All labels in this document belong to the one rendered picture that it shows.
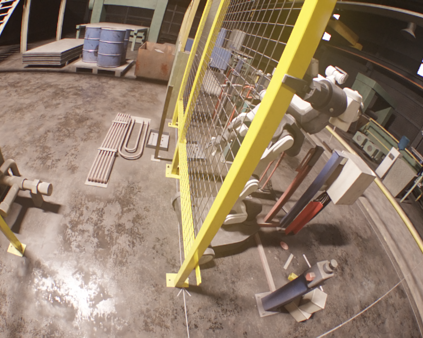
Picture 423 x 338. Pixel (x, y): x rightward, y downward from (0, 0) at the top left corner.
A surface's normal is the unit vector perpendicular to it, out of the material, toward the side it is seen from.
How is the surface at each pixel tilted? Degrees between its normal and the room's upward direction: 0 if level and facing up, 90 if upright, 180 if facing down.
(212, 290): 0
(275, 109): 90
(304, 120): 96
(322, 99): 90
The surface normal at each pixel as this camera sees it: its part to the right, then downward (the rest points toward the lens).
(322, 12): 0.15, 0.66
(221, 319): 0.30, -0.74
